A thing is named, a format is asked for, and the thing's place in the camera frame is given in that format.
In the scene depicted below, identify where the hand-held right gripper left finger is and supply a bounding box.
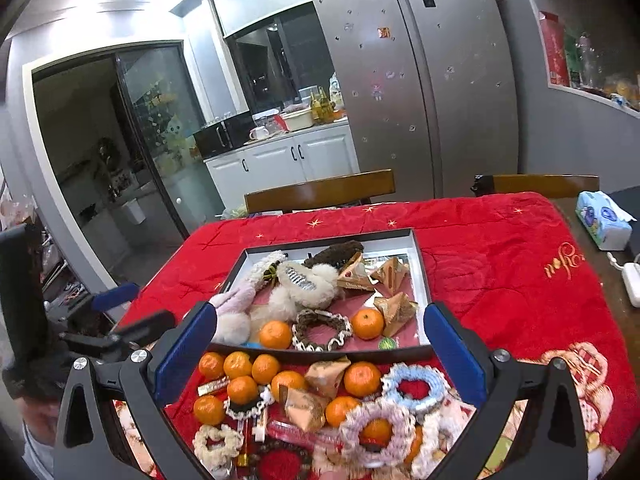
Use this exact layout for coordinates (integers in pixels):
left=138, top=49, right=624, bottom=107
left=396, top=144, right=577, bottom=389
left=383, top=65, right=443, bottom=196
left=54, top=301, right=218, bottom=480

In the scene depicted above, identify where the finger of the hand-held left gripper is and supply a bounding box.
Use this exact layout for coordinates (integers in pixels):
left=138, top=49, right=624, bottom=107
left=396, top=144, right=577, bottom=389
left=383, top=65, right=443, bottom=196
left=47, top=282, right=141, bottom=330
left=60, top=310, right=176, bottom=356

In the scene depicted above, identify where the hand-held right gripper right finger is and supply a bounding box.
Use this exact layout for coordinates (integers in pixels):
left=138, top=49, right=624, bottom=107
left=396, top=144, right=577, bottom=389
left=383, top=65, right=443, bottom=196
left=422, top=302, right=588, bottom=480

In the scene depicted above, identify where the tangerine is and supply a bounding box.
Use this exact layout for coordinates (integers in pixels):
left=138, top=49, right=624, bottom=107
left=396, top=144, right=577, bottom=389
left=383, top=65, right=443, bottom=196
left=325, top=396, right=362, bottom=428
left=351, top=308, right=386, bottom=341
left=270, top=371, right=308, bottom=403
left=344, top=361, right=382, bottom=398
left=251, top=354, right=282, bottom=386
left=193, top=395, right=227, bottom=427
left=361, top=417, right=393, bottom=447
left=223, top=351, right=253, bottom=380
left=404, top=425, right=425, bottom=466
left=259, top=320, right=293, bottom=351
left=198, top=351, right=226, bottom=381
left=226, top=376, right=260, bottom=406

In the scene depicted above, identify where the black shallow box tray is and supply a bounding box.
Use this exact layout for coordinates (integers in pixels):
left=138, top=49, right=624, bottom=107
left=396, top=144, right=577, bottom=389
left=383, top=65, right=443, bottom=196
left=212, top=228, right=435, bottom=361

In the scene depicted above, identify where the pink and white lace scrunchie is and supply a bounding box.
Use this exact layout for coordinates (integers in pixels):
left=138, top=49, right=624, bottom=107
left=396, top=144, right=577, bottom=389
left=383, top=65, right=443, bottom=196
left=340, top=397, right=416, bottom=468

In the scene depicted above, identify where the person's left forearm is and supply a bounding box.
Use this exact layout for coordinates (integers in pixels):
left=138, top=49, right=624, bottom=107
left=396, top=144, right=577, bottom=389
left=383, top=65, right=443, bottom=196
left=15, top=395, right=57, bottom=480

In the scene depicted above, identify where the storage rack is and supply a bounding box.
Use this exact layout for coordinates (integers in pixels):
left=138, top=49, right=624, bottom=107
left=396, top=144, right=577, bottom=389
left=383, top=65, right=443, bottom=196
left=30, top=220, right=101, bottom=331

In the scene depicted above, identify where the white fluffy pompom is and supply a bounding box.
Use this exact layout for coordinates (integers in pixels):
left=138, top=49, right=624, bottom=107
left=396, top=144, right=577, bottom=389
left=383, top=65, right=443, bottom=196
left=215, top=310, right=251, bottom=346

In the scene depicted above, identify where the blue and white scrunchie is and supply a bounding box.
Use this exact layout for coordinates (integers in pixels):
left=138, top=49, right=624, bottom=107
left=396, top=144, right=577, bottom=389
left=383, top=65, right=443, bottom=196
left=381, top=362, right=451, bottom=413

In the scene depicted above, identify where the lavender plush hair band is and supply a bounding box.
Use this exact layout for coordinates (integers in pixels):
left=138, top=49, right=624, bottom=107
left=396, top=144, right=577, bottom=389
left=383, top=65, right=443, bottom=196
left=209, top=280, right=261, bottom=321

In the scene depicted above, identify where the golden triangular packet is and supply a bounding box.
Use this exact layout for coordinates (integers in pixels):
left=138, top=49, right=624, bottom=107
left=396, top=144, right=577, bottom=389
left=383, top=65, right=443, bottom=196
left=336, top=252, right=373, bottom=291
left=372, top=292, right=420, bottom=337
left=282, top=387, right=331, bottom=431
left=304, top=356, right=353, bottom=398
left=370, top=256, right=412, bottom=288

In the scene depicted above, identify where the white ruffled scrunchie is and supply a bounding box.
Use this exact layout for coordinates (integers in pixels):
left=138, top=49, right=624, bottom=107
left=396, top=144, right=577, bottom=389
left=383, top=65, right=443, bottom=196
left=410, top=412, right=473, bottom=480

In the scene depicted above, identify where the white trash bin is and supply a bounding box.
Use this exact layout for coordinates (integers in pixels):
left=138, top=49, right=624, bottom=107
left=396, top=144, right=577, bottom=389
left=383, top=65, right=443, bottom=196
left=121, top=199, right=147, bottom=226

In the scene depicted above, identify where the cream scrunchie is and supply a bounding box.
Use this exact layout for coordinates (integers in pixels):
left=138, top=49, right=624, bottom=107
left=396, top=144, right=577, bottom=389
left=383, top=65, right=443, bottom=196
left=192, top=424, right=244, bottom=471

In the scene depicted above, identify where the beige fluffy hair clip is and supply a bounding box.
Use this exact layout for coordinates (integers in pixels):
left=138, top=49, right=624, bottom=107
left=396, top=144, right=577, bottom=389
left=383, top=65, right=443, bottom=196
left=250, top=287, right=301, bottom=333

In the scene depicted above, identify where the white lip balm tube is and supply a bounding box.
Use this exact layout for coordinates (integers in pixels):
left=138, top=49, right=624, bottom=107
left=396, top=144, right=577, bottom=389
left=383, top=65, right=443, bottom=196
left=240, top=417, right=268, bottom=443

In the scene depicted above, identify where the red printed blanket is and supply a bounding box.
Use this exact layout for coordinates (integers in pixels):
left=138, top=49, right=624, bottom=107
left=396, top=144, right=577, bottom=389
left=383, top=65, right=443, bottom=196
left=112, top=192, right=640, bottom=480

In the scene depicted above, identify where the white lace headband with bow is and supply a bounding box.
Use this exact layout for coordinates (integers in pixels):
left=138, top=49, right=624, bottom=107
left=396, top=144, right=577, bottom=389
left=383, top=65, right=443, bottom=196
left=227, top=251, right=288, bottom=293

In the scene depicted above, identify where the brown and white scrunchie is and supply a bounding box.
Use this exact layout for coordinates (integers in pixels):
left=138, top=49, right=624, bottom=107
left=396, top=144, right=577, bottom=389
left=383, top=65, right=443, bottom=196
left=291, top=308, right=353, bottom=352

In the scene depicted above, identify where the clear pink bottle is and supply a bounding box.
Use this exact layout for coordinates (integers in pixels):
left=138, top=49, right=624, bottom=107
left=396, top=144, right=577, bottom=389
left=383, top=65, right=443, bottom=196
left=267, top=420, right=346, bottom=453

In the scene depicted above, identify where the white fluffy claw clip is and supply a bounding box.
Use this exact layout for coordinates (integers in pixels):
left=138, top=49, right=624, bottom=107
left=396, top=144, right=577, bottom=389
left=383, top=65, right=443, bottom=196
left=270, top=260, right=341, bottom=311

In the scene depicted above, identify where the brown fluffy hair clip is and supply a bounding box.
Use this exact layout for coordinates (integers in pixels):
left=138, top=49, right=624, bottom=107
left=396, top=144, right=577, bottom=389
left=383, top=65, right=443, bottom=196
left=302, top=240, right=366, bottom=273

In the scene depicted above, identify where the sliding glass door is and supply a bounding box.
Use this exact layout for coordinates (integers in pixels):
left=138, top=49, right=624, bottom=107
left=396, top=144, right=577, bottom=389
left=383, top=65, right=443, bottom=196
left=117, top=45, right=226, bottom=241

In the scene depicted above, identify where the plush toy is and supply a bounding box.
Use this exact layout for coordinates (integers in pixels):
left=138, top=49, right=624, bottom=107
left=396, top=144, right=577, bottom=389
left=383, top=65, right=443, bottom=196
left=162, top=112, right=198, bottom=161

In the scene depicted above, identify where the wooden chair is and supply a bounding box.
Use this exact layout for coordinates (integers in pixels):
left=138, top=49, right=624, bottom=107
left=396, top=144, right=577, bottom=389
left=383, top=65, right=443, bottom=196
left=243, top=169, right=397, bottom=213
left=470, top=173, right=600, bottom=200

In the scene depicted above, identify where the black microwave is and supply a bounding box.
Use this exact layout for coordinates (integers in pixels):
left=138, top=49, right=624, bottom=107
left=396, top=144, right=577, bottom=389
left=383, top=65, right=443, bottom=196
left=192, top=112, right=253, bottom=158

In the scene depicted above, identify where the blue tissue pack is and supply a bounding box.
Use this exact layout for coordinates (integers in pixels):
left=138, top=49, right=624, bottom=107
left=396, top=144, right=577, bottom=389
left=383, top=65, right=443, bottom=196
left=574, top=190, right=635, bottom=251

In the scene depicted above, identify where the white kitchen cabinet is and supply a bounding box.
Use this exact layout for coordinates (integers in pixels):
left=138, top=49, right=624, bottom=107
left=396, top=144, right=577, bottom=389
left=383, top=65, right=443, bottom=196
left=202, top=122, right=361, bottom=211

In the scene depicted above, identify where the black box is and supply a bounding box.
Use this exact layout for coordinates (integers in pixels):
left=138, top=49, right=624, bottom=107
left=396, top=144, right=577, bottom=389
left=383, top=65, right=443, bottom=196
left=607, top=186, right=640, bottom=256

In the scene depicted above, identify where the beige basin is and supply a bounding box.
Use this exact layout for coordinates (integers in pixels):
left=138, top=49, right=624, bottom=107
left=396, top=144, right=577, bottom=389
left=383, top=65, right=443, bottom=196
left=280, top=110, right=316, bottom=133

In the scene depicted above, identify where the silver double-door refrigerator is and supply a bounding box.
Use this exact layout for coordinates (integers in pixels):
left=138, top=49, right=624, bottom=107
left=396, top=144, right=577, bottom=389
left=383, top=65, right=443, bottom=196
left=306, top=0, right=521, bottom=200

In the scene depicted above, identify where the dark kitchen window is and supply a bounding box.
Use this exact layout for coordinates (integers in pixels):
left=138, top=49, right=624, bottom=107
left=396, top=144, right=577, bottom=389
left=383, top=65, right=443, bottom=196
left=222, top=0, right=336, bottom=116

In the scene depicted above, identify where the yellow food bag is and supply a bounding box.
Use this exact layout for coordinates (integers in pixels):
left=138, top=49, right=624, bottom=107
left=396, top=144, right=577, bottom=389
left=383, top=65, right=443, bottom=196
left=602, top=74, right=640, bottom=106

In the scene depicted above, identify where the green box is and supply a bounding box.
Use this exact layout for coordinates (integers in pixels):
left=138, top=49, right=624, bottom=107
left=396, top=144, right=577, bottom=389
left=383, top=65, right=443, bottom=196
left=564, top=27, right=583, bottom=86

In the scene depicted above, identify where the tall red box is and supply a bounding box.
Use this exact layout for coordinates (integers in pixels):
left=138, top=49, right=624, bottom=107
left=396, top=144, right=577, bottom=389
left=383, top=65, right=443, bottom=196
left=537, top=10, right=571, bottom=87

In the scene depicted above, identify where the clear plastic bottle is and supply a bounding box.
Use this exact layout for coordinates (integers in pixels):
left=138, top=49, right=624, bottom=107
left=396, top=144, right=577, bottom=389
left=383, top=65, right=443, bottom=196
left=577, top=32, right=601, bottom=88

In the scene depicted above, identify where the brown bead bracelet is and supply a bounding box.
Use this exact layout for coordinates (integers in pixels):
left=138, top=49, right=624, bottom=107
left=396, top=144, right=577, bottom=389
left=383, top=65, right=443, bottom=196
left=255, top=440, right=313, bottom=480

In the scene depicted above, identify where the white charger with cable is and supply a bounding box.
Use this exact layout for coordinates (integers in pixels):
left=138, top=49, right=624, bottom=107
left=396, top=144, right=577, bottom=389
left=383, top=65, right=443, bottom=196
left=606, top=251, right=640, bottom=308

